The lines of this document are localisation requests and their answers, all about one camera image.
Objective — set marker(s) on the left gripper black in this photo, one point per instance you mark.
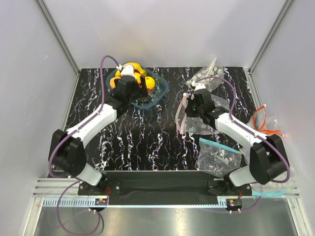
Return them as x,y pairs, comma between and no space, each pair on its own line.
143,89

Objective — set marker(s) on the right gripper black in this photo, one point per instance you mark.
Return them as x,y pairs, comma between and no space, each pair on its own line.
188,110

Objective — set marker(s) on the pink zip top bag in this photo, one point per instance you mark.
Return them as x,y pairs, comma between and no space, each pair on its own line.
184,124

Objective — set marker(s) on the orange peach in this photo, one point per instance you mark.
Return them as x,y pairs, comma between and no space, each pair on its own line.
113,82

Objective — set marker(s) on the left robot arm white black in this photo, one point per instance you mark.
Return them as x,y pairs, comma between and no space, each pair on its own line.
67,150

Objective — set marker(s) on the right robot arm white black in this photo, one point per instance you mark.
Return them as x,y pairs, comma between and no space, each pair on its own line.
268,158

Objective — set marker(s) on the clear bag with white pieces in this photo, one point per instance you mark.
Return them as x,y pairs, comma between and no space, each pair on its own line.
214,74

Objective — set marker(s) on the blue zip top bag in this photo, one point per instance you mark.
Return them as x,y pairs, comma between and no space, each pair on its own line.
217,159

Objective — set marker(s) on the orange zip top bag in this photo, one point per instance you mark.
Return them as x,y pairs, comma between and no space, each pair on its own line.
261,122

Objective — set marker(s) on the teal zip bag at edge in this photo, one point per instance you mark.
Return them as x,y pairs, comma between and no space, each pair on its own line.
271,195

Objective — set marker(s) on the orange fruit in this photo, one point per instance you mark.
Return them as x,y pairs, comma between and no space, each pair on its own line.
150,82

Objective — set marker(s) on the yellow banana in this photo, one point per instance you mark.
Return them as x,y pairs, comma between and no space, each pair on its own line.
136,66

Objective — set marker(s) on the teal plastic fruit tray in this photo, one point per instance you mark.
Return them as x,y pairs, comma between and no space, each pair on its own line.
159,91

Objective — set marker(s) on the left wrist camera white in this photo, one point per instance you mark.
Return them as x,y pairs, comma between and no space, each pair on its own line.
127,70

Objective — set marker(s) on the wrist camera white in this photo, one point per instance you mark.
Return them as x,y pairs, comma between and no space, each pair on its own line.
127,70
199,87

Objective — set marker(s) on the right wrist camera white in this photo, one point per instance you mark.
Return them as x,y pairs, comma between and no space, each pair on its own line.
199,87

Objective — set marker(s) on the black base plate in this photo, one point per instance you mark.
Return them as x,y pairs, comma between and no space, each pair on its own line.
174,186

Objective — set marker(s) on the white cable duct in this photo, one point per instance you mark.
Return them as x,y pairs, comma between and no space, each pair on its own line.
212,202

